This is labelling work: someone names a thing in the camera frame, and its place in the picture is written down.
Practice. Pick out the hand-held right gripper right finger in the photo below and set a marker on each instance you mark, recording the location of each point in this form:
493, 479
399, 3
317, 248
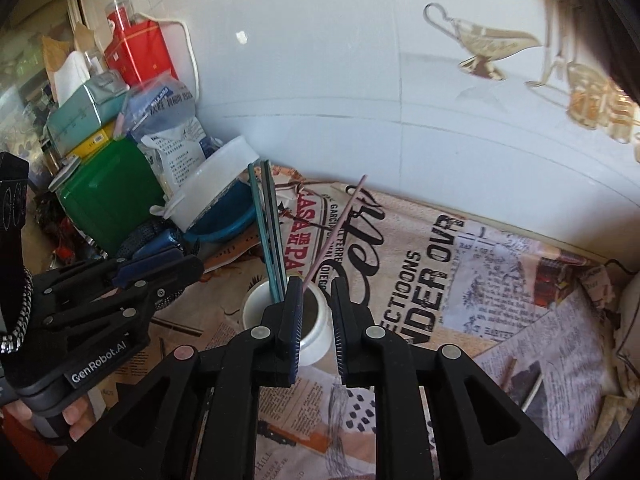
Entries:
340, 320

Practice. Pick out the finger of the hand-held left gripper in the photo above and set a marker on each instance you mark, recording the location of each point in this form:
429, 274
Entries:
145, 270
135, 312

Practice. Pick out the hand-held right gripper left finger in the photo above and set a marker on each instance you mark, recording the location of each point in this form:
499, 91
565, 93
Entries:
295, 320

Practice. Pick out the white ceramic cup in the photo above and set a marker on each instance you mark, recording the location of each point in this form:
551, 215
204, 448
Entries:
320, 340

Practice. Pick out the pink chopstick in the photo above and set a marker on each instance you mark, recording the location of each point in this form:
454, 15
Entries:
337, 230

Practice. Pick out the green chopstick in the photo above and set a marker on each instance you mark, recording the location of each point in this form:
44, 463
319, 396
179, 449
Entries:
272, 220
260, 220

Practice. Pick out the person's left hand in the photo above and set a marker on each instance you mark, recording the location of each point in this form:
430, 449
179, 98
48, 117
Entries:
85, 415

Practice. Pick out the blue can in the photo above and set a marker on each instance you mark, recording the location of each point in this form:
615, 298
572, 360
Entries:
162, 242

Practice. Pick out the black mesh net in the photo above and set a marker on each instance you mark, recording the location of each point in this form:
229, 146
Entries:
140, 237

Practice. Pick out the green tin box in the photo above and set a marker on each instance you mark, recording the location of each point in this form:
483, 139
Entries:
110, 200

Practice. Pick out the blue bowl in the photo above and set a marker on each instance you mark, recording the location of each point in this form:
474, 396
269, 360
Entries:
230, 220

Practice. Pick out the white plastic bowl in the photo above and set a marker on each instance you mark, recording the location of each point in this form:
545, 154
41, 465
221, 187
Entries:
215, 185

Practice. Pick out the printed newspaper tablecloth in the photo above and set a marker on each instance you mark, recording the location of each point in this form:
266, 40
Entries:
450, 310

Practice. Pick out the white printed plastic bag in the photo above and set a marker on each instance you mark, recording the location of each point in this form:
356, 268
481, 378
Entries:
175, 155

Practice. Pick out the yellow box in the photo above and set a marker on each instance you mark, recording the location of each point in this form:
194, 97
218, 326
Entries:
95, 144

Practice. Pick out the blue printed plastic bag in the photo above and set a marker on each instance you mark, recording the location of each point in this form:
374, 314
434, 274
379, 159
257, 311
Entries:
160, 107

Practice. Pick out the teal tissue box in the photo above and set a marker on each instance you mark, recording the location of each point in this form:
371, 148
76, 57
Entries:
85, 115

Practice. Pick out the white tissue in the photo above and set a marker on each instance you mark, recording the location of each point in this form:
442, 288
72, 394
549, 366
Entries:
72, 72

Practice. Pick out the red tin box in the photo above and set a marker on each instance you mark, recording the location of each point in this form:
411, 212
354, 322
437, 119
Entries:
140, 55

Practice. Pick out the clear jar red label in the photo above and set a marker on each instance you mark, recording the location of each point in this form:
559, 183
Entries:
120, 15

